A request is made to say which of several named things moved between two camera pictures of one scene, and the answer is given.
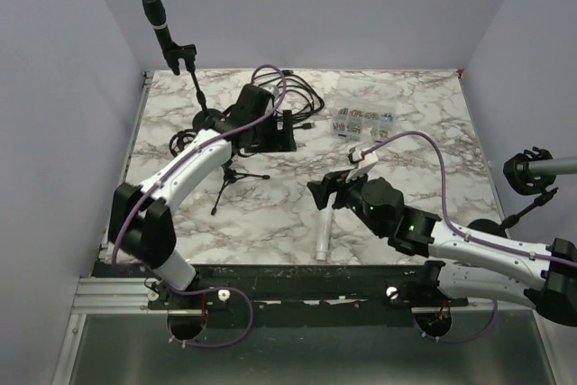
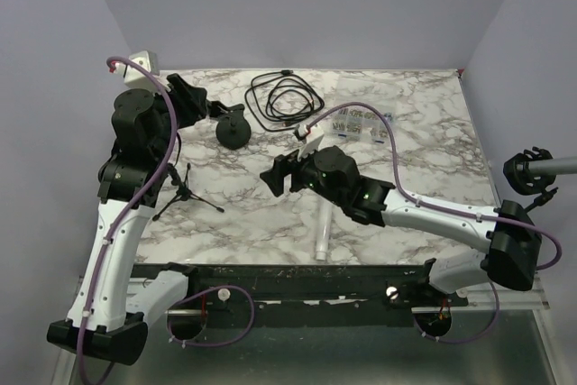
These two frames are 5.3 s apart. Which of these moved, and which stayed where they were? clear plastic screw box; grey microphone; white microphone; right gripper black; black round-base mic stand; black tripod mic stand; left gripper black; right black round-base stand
Moved: black tripod mic stand; right gripper black; left gripper black; black round-base mic stand
Stayed: right black round-base stand; grey microphone; white microphone; clear plastic screw box
